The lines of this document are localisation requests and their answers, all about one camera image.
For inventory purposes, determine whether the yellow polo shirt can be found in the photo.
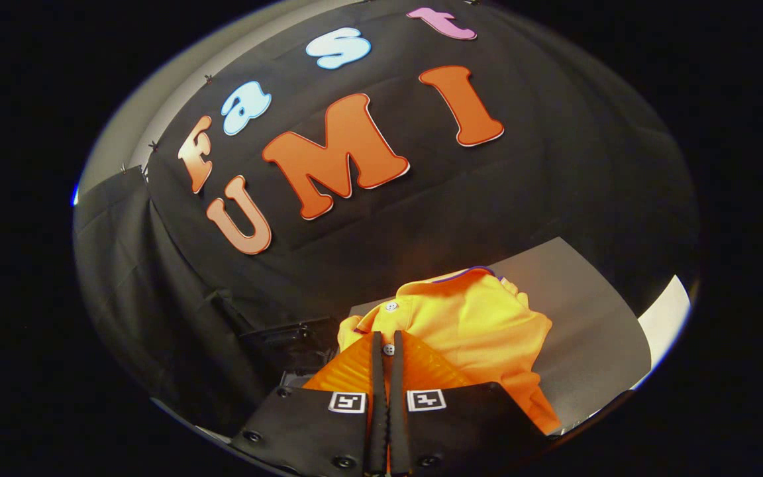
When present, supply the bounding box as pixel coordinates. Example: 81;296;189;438
336;266;562;436

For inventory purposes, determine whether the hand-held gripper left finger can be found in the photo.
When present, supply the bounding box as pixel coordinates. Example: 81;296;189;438
230;331;389;477

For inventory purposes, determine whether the white flat panel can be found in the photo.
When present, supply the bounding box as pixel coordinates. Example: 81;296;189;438
633;275;692;392

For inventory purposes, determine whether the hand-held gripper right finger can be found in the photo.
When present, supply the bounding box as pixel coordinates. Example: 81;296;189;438
389;330;549;477

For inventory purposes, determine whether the grey washing machine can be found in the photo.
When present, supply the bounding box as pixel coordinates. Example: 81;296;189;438
239;318;344;393

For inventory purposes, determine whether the row of black clips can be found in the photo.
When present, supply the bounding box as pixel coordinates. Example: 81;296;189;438
120;74;214;172

